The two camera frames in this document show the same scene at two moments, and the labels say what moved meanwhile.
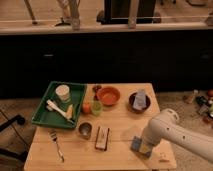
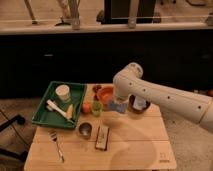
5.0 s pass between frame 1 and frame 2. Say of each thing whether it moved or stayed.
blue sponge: moved
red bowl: stayed
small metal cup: stayed
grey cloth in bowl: stayed
